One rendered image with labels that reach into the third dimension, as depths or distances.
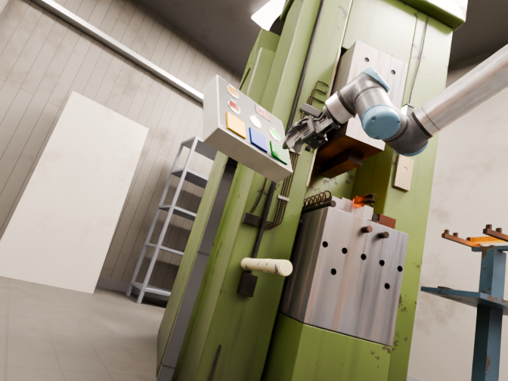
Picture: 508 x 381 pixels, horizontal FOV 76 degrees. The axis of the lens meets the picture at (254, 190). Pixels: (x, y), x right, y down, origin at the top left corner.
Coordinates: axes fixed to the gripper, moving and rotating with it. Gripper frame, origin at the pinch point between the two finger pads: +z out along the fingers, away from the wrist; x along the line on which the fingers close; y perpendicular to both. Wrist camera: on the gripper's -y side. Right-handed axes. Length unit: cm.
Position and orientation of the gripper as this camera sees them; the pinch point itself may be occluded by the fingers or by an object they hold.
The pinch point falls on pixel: (285, 144)
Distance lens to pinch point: 115.7
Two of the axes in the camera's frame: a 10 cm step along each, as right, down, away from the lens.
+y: 0.9, 7.9, -6.1
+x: 7.2, 3.7, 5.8
